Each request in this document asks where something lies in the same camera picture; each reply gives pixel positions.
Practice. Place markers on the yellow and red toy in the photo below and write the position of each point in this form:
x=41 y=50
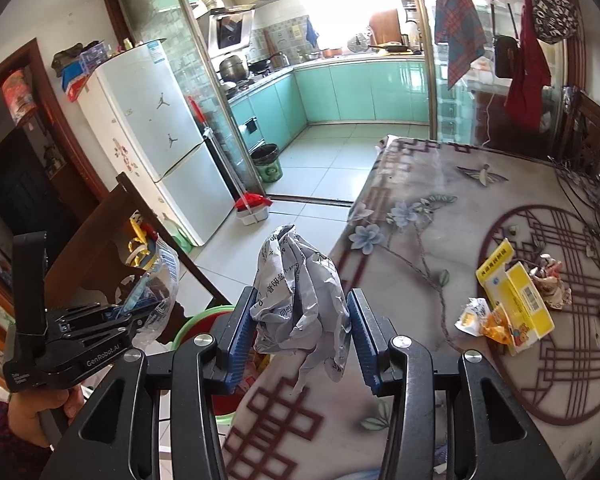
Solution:
x=140 y=247

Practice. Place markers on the person's left forearm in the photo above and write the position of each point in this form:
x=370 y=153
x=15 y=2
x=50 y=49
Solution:
x=2 y=445

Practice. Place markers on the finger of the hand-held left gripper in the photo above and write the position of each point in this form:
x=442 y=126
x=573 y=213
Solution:
x=115 y=329
x=85 y=314

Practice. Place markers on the yellow medicine box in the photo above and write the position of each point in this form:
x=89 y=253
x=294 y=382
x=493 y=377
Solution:
x=517 y=295

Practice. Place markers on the clear plastic storage box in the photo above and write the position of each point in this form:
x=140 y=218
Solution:
x=96 y=55

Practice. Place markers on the dark green bag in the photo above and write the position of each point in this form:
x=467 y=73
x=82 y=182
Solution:
x=67 y=57

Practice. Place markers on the patterned fabric bag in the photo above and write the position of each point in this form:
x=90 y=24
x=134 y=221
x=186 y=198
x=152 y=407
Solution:
x=550 y=10

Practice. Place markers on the green and black waste bin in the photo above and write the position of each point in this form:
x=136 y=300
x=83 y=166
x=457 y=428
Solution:
x=267 y=162

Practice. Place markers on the crumpled pinkish wrapper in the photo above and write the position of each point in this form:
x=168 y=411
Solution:
x=550 y=282

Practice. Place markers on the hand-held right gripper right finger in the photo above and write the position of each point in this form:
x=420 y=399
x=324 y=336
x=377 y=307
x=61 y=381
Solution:
x=364 y=340

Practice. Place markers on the dark red garment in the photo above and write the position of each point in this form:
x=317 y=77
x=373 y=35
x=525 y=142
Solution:
x=527 y=80

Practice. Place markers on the green plastic bottle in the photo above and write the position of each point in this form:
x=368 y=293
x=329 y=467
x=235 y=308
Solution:
x=179 y=235

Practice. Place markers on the person's left hand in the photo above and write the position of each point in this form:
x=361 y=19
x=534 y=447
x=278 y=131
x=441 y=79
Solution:
x=35 y=412

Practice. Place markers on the black wok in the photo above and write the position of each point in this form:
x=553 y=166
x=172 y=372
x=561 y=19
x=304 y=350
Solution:
x=260 y=65

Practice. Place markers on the frying pan with food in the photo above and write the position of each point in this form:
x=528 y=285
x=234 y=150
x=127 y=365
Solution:
x=392 y=47

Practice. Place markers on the plaid hanging cloth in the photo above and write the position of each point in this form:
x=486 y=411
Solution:
x=457 y=15

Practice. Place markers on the grey plastic bag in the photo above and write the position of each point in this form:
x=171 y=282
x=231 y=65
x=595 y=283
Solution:
x=300 y=300

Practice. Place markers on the steel range hood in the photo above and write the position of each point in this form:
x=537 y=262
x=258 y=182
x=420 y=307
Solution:
x=230 y=20

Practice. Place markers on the red broom with dustpan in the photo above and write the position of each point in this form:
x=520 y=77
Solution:
x=245 y=195

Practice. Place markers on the orange snack wrapper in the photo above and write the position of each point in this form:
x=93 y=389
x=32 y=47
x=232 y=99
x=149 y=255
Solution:
x=485 y=322

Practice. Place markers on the dark wooden chair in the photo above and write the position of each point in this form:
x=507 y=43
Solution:
x=592 y=130

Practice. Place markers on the steel cooking pot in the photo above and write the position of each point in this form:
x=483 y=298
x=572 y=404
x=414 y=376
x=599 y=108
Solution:
x=234 y=69

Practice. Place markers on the black hanging bag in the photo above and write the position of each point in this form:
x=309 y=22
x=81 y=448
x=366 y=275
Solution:
x=505 y=57

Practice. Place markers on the clear plastic bag blue print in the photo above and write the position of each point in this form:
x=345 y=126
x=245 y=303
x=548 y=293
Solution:
x=157 y=290

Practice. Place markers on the red hanging door decoration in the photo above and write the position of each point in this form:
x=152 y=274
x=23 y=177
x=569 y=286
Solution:
x=17 y=92

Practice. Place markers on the blue hanging cloth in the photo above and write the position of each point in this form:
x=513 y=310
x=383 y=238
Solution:
x=310 y=32

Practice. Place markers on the teal lower kitchen cabinets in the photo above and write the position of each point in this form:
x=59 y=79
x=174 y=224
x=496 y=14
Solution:
x=360 y=90

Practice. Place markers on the carved wooden chair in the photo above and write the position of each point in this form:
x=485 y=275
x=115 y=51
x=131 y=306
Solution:
x=130 y=220

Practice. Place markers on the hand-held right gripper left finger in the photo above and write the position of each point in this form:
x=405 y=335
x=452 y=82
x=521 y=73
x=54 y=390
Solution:
x=240 y=340

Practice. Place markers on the red and blue box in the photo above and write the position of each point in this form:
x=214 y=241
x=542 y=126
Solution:
x=75 y=85

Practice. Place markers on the white refrigerator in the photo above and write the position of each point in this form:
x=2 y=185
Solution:
x=165 y=135

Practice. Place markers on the brown cutting board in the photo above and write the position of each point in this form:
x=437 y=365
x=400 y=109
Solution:
x=384 y=27

